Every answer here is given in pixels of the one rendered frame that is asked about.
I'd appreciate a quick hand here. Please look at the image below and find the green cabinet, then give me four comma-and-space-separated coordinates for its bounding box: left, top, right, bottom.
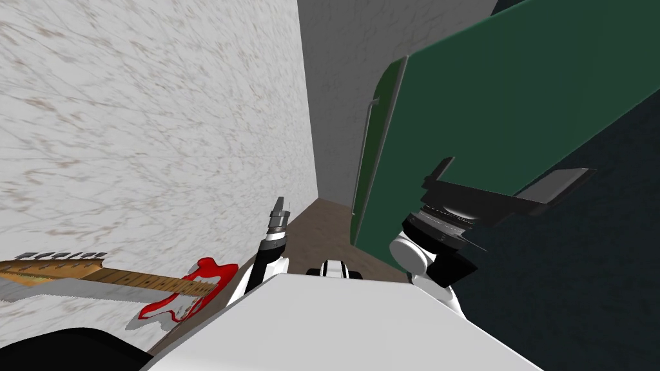
350, 0, 660, 275

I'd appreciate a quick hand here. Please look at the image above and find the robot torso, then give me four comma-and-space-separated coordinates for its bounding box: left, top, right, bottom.
139, 260, 543, 371

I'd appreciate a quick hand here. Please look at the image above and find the green cabinet door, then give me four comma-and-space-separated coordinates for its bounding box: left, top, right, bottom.
350, 55, 409, 249

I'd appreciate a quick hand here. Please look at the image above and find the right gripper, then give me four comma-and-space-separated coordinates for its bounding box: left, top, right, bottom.
420, 157, 597, 229

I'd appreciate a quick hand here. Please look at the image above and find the grey bar handle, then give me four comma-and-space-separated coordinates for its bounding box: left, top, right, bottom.
354, 97, 381, 208

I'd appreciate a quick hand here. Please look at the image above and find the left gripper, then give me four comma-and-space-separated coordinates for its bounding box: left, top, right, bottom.
267, 196, 292, 236

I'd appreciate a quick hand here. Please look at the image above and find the red and white electric guitar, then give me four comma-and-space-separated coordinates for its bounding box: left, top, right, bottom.
0, 251, 241, 332

